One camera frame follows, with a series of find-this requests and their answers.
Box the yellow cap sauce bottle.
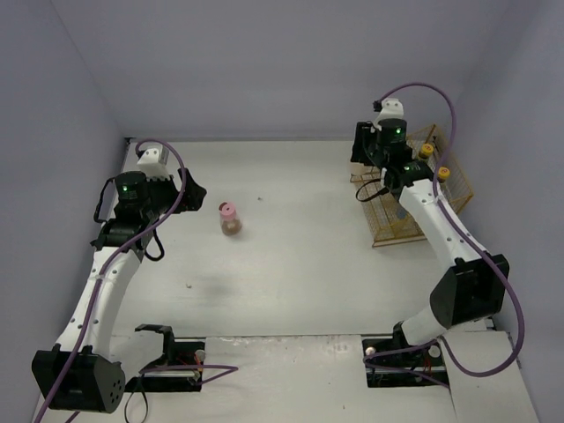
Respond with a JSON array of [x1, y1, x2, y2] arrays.
[[418, 143, 434, 160], [436, 167, 450, 184]]

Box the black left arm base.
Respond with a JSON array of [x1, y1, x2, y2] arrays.
[[118, 324, 205, 393]]

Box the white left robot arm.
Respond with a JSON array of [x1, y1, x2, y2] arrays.
[[32, 167, 206, 418]]

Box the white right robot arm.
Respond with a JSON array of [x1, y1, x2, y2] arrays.
[[351, 118, 509, 363]]

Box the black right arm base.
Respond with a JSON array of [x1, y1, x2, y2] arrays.
[[361, 337, 449, 389]]

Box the pink lid spice shaker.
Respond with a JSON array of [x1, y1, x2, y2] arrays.
[[219, 202, 242, 236]]

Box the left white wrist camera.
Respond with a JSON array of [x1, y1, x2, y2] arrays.
[[136, 146, 170, 181]]

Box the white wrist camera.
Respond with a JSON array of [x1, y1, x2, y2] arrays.
[[136, 146, 170, 181], [372, 97, 404, 130]]

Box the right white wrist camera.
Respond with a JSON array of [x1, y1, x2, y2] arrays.
[[372, 97, 404, 130]]

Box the gold wire basket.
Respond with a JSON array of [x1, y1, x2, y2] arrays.
[[350, 124, 473, 248]]

